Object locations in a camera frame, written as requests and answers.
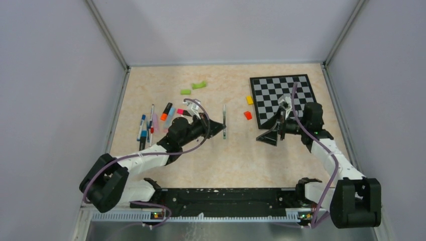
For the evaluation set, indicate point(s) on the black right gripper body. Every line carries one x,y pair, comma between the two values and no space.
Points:
293,126

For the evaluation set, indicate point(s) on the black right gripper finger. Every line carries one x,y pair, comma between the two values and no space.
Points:
270,137
276,121

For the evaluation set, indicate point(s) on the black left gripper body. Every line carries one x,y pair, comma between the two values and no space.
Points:
199,128

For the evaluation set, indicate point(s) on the green thin pen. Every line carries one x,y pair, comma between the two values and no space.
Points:
224,123

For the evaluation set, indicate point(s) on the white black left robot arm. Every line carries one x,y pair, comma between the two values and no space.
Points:
106,184

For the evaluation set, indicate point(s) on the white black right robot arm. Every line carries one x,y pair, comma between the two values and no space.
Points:
349,198

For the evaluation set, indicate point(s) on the red white thin pen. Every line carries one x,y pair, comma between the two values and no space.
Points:
151,115

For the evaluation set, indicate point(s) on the blue thin pen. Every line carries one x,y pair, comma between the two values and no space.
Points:
149,132

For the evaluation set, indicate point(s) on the pink black highlighter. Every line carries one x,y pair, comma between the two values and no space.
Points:
183,112

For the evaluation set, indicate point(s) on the light blue highlighter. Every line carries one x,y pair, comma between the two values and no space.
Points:
169,118

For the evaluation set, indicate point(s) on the orange red block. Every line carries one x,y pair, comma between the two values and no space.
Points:
248,115

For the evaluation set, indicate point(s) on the orange black highlighter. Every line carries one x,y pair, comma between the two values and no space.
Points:
166,111

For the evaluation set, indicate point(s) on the yellow block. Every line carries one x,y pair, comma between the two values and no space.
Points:
249,100

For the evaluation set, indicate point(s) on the green block left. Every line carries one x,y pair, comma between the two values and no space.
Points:
185,92

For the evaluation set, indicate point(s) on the green block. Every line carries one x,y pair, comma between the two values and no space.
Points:
199,85
185,92

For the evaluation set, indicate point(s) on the green block right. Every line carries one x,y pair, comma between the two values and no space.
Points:
199,85

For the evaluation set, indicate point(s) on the pink pastel highlighter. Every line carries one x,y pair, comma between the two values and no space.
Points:
155,123

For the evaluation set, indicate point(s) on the black blue marker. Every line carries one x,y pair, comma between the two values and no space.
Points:
142,140

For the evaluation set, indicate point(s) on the blue white marker far left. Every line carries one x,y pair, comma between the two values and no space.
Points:
141,127

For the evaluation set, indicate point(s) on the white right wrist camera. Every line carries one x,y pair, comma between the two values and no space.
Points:
284,106

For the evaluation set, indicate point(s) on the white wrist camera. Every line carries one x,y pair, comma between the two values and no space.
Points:
192,107
284,106

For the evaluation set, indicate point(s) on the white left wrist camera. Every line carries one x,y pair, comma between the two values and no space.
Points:
192,107

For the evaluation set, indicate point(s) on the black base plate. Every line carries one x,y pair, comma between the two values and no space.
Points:
230,202

